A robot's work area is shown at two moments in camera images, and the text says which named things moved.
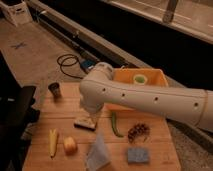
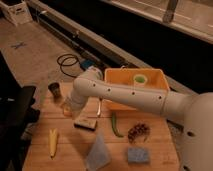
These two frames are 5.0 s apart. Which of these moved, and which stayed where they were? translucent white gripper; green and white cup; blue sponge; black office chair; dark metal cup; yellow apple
Moved: yellow apple; translucent white gripper
Stayed: green and white cup; blue sponge; dark metal cup; black office chair
